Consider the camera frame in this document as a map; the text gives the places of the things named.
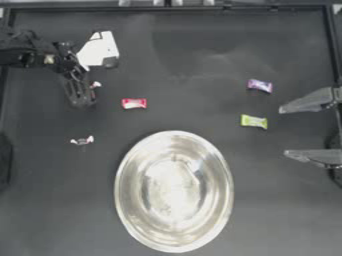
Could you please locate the red candy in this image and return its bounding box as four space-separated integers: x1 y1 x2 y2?
120 97 148 110

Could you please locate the purple candy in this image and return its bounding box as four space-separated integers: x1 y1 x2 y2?
245 78 273 94

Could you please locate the green candy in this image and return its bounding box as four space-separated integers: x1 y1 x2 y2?
239 113 269 130

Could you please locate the steel bowl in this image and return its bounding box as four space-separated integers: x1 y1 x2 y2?
113 129 235 254

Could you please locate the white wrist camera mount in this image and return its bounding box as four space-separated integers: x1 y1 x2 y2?
74 30 120 70

